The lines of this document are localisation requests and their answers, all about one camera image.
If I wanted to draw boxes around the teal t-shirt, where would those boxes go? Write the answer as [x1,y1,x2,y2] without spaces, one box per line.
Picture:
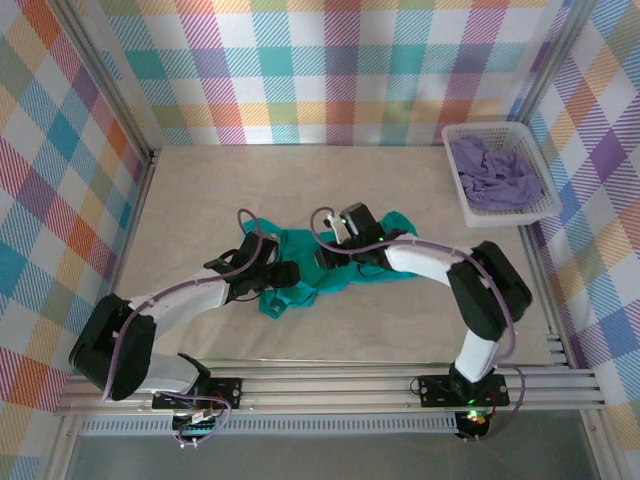
[243,209,420,321]

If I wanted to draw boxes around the white plastic basket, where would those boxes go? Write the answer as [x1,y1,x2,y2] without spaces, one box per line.
[441,121,563,229]

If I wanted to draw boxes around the purple crumpled cloth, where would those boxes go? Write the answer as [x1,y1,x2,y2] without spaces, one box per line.
[451,135,546,210]

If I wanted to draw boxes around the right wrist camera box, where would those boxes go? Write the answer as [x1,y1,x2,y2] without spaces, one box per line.
[322,212,347,246]

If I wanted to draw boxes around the thin black gripper wire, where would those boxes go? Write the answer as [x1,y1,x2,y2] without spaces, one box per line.
[355,260,396,282]

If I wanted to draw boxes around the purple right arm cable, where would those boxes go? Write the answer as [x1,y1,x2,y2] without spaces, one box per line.
[309,206,526,444]

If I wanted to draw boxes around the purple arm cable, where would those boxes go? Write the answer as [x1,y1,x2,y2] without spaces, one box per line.
[101,207,276,405]
[309,206,526,444]

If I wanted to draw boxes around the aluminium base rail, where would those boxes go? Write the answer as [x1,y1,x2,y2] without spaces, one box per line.
[54,367,606,416]

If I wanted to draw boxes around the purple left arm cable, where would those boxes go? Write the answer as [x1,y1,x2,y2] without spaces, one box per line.
[101,207,276,405]

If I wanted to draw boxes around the grey slotted cable duct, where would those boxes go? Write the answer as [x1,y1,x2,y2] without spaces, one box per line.
[79,418,459,436]

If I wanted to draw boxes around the aluminium corner post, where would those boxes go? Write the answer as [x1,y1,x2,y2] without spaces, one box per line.
[517,0,601,124]
[49,0,164,171]

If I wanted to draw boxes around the aluminium frame leg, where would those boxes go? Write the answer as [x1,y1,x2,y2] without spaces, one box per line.
[42,413,84,480]
[579,407,634,480]

